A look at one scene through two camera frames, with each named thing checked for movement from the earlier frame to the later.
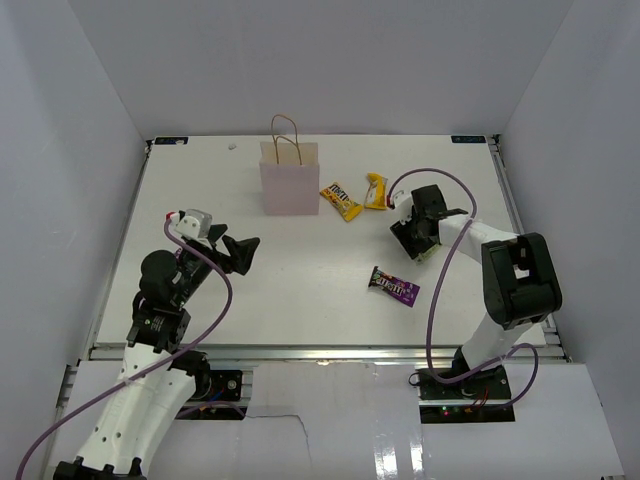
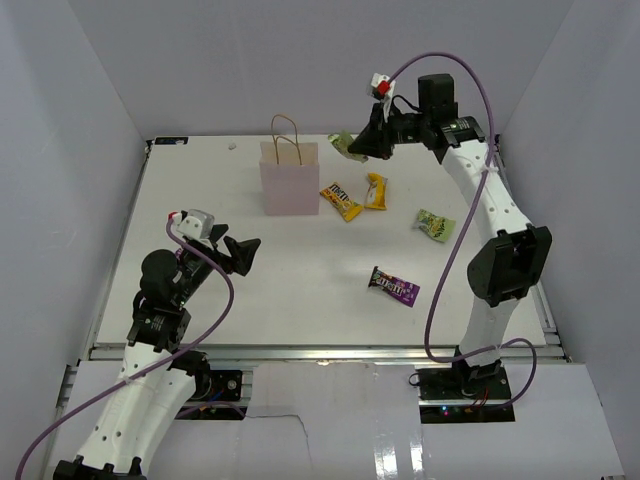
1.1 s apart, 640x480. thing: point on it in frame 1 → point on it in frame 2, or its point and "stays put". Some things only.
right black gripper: (402, 233) → (375, 140)
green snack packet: (421, 256) → (342, 141)
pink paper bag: (289, 171) stays put
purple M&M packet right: (395, 288) stays put
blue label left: (171, 140) stays put
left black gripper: (241, 251) stays put
